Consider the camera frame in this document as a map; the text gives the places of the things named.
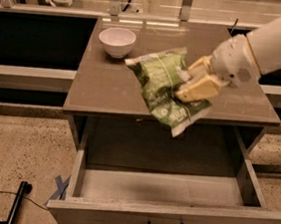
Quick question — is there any open grey top drawer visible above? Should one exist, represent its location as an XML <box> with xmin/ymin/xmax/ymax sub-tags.
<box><xmin>48</xmin><ymin>117</ymin><xmax>281</xmax><ymax>224</ymax></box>

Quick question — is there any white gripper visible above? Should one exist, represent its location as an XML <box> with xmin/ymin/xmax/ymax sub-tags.
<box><xmin>175</xmin><ymin>34</ymin><xmax>261</xmax><ymax>103</ymax></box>

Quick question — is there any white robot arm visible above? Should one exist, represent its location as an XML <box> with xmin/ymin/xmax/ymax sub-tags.
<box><xmin>175</xmin><ymin>17</ymin><xmax>281</xmax><ymax>103</ymax></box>

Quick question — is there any green jalapeno chip bag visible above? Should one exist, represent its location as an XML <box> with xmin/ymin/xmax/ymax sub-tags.
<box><xmin>125</xmin><ymin>47</ymin><xmax>211</xmax><ymax>137</ymax></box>

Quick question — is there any blue tape cross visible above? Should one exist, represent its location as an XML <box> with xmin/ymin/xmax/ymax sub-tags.
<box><xmin>46</xmin><ymin>175</ymin><xmax>71</xmax><ymax>203</ymax></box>

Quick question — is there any black stand leg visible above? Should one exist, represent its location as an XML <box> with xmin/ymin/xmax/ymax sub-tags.
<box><xmin>0</xmin><ymin>181</ymin><xmax>33</xmax><ymax>224</ymax></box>

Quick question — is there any white ceramic bowl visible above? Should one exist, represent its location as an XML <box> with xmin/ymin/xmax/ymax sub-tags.
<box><xmin>99</xmin><ymin>27</ymin><xmax>137</xmax><ymax>59</ymax></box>

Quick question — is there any grey cabinet with countertop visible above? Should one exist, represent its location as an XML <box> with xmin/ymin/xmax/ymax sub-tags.
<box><xmin>58</xmin><ymin>9</ymin><xmax>281</xmax><ymax>172</ymax></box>

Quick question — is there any thin black floor cable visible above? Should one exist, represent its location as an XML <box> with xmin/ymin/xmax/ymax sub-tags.
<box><xmin>0</xmin><ymin>190</ymin><xmax>67</xmax><ymax>224</ymax></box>

